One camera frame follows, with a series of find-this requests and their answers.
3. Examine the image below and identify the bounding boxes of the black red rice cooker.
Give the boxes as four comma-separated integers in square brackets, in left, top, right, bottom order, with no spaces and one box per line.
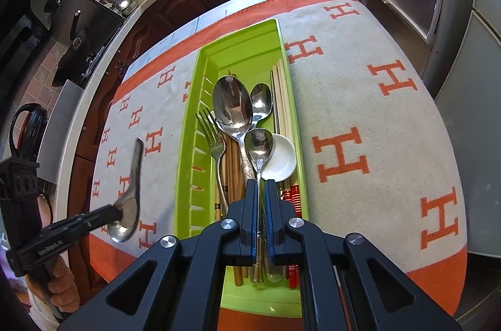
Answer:
[8,103,49,161]

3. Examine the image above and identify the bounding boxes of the person's left hand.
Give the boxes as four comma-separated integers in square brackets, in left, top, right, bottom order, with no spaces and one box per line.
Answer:
[25,257,80,313]

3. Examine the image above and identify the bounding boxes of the steel fork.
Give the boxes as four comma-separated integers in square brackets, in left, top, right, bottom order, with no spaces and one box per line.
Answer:
[195,107,229,217]

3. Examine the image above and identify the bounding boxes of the orange white H-pattern cloth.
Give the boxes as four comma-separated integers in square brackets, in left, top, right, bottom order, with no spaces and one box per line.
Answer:
[88,0,467,313]

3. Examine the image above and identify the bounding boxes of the white ceramic soup spoon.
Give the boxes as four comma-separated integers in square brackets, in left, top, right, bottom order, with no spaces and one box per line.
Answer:
[261,134,296,182]

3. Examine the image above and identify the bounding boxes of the green plastic utensil tray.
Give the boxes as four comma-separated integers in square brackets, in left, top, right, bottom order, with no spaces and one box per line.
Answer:
[174,18,309,318]

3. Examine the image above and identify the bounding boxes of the white chopstick red striped end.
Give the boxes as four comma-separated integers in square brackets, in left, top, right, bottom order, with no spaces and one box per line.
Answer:
[284,184,302,289]

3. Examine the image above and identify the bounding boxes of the steel spoon wooden handle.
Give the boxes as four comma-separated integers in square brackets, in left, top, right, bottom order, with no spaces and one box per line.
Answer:
[250,83,273,129]

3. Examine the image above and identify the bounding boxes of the large steel spoon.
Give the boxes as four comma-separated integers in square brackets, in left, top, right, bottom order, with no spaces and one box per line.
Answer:
[212,75,256,179]

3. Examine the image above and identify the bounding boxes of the matte metal soup spoon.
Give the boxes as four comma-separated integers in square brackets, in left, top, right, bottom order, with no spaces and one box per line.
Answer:
[107,137,144,243]

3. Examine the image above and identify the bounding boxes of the small steel teaspoon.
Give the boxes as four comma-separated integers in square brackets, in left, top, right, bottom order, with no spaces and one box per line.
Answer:
[245,128,273,181]

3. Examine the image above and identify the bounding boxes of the brown wooden chopstick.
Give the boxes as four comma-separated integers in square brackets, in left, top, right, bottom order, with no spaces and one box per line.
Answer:
[229,140,244,286]

